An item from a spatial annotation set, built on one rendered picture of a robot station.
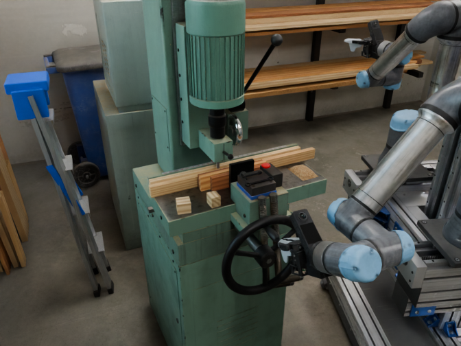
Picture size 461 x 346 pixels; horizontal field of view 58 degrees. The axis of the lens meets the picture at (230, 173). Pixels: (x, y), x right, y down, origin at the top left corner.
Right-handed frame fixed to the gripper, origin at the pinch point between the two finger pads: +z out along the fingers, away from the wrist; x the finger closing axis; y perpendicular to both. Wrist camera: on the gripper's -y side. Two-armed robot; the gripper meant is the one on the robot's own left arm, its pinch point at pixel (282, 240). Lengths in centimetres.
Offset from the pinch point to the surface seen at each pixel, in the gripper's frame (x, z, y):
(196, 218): -16.9, 22.1, -8.9
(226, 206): -6.3, 21.5, -10.8
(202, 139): -6.6, 32.1, -34.4
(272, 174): 7.0, 12.0, -18.6
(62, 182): -53, 97, -30
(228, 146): -1.1, 23.6, -29.9
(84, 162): -35, 224, -48
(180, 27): -12, 20, -69
